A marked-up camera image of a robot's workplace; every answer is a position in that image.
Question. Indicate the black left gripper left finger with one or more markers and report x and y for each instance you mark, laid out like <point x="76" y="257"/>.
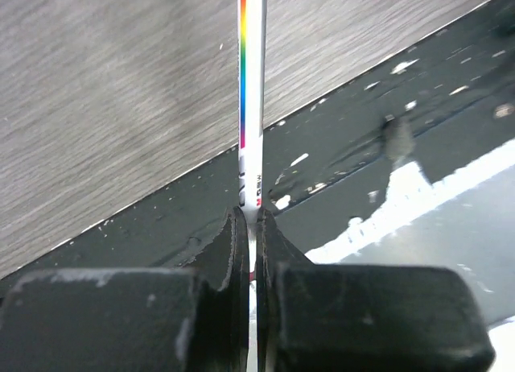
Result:
<point x="193" y="318"/>

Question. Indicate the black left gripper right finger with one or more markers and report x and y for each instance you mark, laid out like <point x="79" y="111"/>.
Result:
<point x="315" y="317"/>

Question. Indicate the white marker with pink cap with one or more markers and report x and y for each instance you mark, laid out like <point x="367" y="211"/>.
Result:
<point x="251" y="34"/>

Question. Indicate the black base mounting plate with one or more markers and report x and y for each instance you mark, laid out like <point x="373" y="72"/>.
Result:
<point x="119" y="117"/>

